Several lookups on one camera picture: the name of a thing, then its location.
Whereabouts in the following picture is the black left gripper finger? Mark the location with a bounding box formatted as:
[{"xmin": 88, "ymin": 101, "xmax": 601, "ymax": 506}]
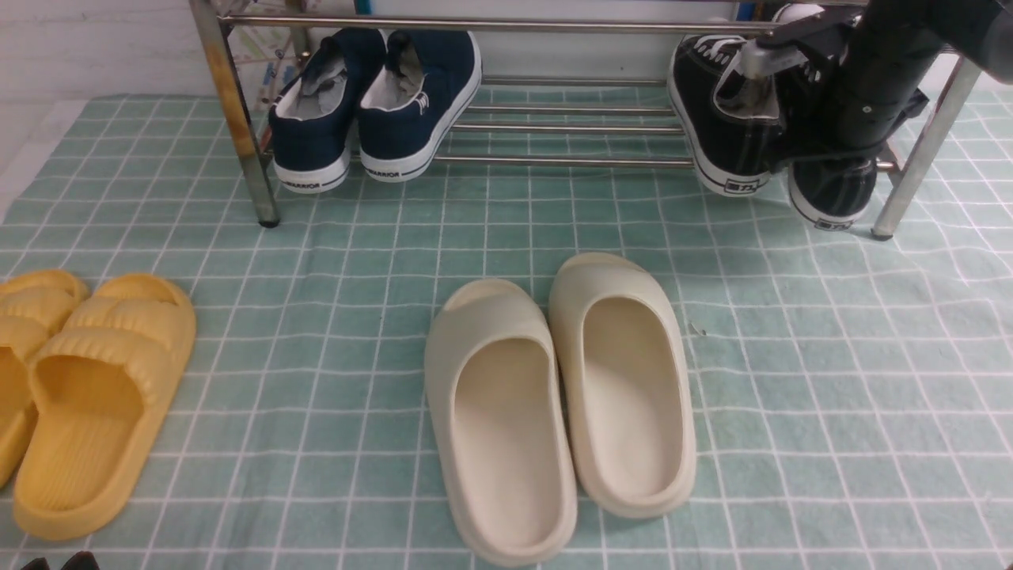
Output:
[{"xmin": 21, "ymin": 559, "xmax": 50, "ymax": 570}]

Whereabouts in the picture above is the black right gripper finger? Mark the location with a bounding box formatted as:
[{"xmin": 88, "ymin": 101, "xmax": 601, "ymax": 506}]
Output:
[{"xmin": 60, "ymin": 552, "xmax": 99, "ymax": 570}]

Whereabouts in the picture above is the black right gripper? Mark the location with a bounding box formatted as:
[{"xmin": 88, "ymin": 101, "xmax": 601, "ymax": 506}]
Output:
[{"xmin": 757, "ymin": 1, "xmax": 943, "ymax": 172}]

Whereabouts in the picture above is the black canvas sneaker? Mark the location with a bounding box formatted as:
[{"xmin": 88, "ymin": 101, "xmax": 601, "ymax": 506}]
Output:
[
  {"xmin": 668, "ymin": 35, "xmax": 783, "ymax": 198},
  {"xmin": 772, "ymin": 2, "xmax": 879, "ymax": 233}
]

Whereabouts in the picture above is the silver metal shoe rack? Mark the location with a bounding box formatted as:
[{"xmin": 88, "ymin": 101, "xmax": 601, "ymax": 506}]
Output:
[{"xmin": 191, "ymin": 1, "xmax": 1011, "ymax": 241}]

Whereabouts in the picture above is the right yellow rubber slipper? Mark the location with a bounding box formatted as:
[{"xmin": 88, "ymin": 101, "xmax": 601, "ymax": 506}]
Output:
[{"xmin": 12, "ymin": 274, "xmax": 198, "ymax": 541}]

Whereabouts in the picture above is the yellow rubber slipper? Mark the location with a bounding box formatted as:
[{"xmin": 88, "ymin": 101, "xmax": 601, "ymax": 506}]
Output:
[
  {"xmin": 1, "ymin": 269, "xmax": 89, "ymax": 486},
  {"xmin": 12, "ymin": 274, "xmax": 198, "ymax": 541}
]

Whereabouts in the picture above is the left yellow rubber slipper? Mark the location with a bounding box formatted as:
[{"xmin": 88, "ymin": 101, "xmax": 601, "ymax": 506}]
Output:
[{"xmin": 1, "ymin": 269, "xmax": 89, "ymax": 486}]

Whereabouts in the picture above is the green checked cloth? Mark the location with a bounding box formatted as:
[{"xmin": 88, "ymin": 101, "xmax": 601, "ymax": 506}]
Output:
[{"xmin": 2, "ymin": 91, "xmax": 1011, "ymax": 569}]

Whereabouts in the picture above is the right cream foam slipper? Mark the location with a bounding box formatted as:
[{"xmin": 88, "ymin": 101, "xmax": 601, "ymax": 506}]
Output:
[{"xmin": 548, "ymin": 252, "xmax": 697, "ymax": 519}]

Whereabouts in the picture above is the cream foam slipper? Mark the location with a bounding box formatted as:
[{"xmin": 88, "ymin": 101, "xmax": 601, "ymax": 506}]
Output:
[
  {"xmin": 548, "ymin": 252, "xmax": 697, "ymax": 519},
  {"xmin": 423, "ymin": 279, "xmax": 578, "ymax": 567}
]

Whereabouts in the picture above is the left cream foam slipper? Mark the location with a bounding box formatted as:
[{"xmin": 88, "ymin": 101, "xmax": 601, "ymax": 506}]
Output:
[{"xmin": 423, "ymin": 279, "xmax": 578, "ymax": 567}]

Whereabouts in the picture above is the right navy canvas sneaker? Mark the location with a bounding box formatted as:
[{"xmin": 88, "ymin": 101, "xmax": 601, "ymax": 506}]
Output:
[{"xmin": 358, "ymin": 29, "xmax": 484, "ymax": 183}]

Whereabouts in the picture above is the navy canvas sneaker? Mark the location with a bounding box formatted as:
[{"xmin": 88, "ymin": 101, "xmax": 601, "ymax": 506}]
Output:
[
  {"xmin": 358, "ymin": 29, "xmax": 484, "ymax": 183},
  {"xmin": 268, "ymin": 28, "xmax": 386, "ymax": 194}
]

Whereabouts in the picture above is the left navy canvas sneaker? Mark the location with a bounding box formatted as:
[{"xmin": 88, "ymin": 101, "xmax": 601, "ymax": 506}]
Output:
[{"xmin": 268, "ymin": 28, "xmax": 386, "ymax": 194}]

